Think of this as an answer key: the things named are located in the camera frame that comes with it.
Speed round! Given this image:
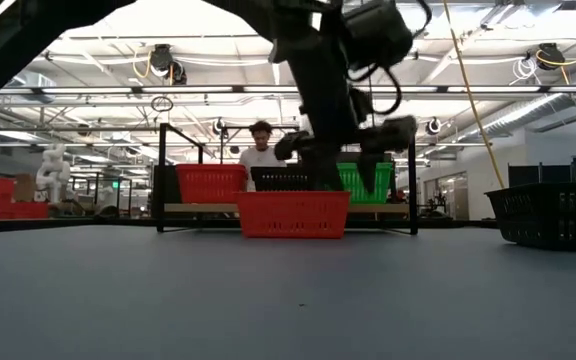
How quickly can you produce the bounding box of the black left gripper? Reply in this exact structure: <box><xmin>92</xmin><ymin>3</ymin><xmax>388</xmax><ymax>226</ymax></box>
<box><xmin>273</xmin><ymin>48</ymin><xmax>419</xmax><ymax>194</ymax></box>

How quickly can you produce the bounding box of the green plastic basket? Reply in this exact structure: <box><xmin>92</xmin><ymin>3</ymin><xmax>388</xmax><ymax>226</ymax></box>
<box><xmin>337</xmin><ymin>169</ymin><xmax>394</xmax><ymax>204</ymax></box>
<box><xmin>336</xmin><ymin>161</ymin><xmax>395</xmax><ymax>172</ymax></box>

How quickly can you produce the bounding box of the black plastic basket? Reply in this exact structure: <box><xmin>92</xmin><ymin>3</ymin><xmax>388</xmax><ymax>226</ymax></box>
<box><xmin>250</xmin><ymin>165</ymin><xmax>315</xmax><ymax>175</ymax></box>
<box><xmin>250</xmin><ymin>172</ymin><xmax>315</xmax><ymax>193</ymax></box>
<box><xmin>484</xmin><ymin>182</ymin><xmax>576</xmax><ymax>253</ymax></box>

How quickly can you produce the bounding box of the red plastic basket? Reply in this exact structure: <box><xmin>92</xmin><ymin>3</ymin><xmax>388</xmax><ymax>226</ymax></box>
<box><xmin>175</xmin><ymin>163</ymin><xmax>248</xmax><ymax>172</ymax></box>
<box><xmin>176</xmin><ymin>169</ymin><xmax>248</xmax><ymax>204</ymax></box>
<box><xmin>236</xmin><ymin>190</ymin><xmax>352</xmax><ymax>240</ymax></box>

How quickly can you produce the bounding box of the long ceiling light strip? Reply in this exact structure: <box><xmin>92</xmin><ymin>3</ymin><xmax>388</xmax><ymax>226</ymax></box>
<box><xmin>0</xmin><ymin>85</ymin><xmax>576</xmax><ymax>95</ymax></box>

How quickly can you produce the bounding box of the person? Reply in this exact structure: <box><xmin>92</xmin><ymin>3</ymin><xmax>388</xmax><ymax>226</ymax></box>
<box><xmin>237</xmin><ymin>119</ymin><xmax>289</xmax><ymax>193</ymax></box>

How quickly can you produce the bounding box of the dark partition panel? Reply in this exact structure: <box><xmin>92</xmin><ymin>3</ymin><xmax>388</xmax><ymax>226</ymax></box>
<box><xmin>506</xmin><ymin>155</ymin><xmax>576</xmax><ymax>189</ymax></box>

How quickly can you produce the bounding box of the cardboard box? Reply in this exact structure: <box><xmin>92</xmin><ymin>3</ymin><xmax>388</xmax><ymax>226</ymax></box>
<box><xmin>14</xmin><ymin>173</ymin><xmax>37</xmax><ymax>203</ymax></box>

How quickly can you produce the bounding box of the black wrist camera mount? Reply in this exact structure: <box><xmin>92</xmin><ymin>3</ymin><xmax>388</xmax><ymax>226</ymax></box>
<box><xmin>342</xmin><ymin>0</ymin><xmax>433</xmax><ymax>116</ymax></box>

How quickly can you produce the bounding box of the yellow hanging cable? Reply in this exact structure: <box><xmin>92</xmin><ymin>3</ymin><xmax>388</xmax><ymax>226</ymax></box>
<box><xmin>441</xmin><ymin>0</ymin><xmax>507</xmax><ymax>190</ymax></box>

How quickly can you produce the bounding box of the wooden shelf with black frame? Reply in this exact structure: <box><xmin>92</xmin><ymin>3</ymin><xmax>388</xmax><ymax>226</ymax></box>
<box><xmin>156</xmin><ymin>122</ymin><xmax>419</xmax><ymax>236</ymax></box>

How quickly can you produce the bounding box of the black hanging cable ring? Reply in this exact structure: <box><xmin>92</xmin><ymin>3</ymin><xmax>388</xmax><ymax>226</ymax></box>
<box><xmin>150</xmin><ymin>95</ymin><xmax>175</xmax><ymax>114</ymax></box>

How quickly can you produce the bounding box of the black ceiling cable reel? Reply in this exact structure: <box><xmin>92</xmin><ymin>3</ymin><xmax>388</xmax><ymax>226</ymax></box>
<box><xmin>536</xmin><ymin>42</ymin><xmax>568</xmax><ymax>72</ymax></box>
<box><xmin>148</xmin><ymin>43</ymin><xmax>188</xmax><ymax>86</ymax></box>

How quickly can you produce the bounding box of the black background workstation frame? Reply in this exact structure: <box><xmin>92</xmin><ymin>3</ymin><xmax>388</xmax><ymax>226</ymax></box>
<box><xmin>70</xmin><ymin>172</ymin><xmax>134</xmax><ymax>220</ymax></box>

